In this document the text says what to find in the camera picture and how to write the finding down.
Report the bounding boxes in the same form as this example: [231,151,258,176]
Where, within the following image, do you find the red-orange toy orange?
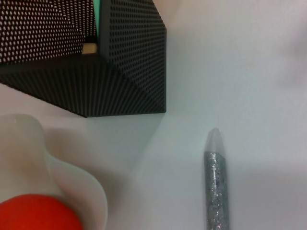
[0,194,83,230]

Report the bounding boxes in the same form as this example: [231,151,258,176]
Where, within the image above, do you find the black mesh pen holder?
[0,0,167,118]

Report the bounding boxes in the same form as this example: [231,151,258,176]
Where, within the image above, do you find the translucent green wavy fruit bowl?
[0,114,108,230]

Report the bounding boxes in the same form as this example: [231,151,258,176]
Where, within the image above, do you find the beige eraser block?
[81,43,99,56]

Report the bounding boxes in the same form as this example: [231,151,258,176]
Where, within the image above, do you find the silver glitter marker pen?
[203,128,230,230]

